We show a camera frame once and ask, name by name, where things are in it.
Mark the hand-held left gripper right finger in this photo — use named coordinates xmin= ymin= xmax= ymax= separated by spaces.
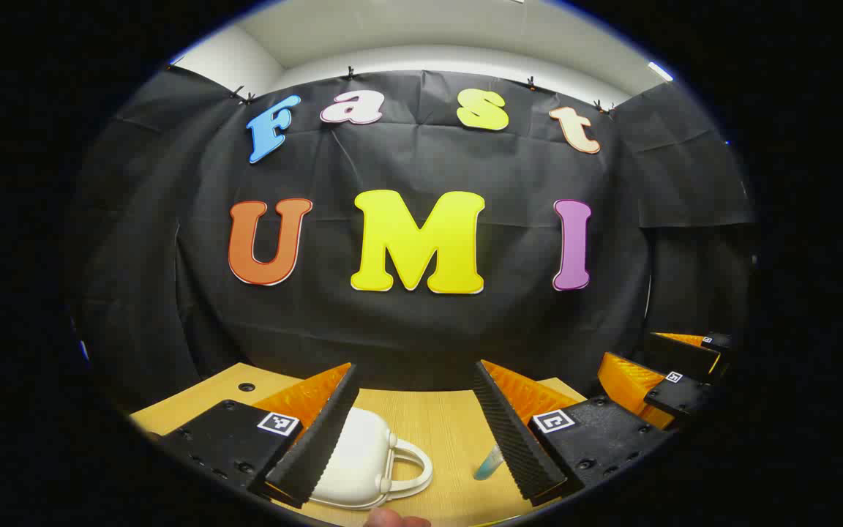
xmin=473 ymin=359 xmax=676 ymax=507

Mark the black backdrop cloth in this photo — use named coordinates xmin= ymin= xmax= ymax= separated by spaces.
xmin=70 ymin=64 xmax=759 ymax=414

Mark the white suitcase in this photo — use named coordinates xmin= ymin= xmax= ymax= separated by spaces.
xmin=310 ymin=408 xmax=435 ymax=510

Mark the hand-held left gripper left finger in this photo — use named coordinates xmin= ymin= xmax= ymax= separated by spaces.
xmin=149 ymin=362 xmax=361 ymax=508

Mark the blue skin care tube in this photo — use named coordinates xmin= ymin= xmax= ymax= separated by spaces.
xmin=473 ymin=444 xmax=504 ymax=482

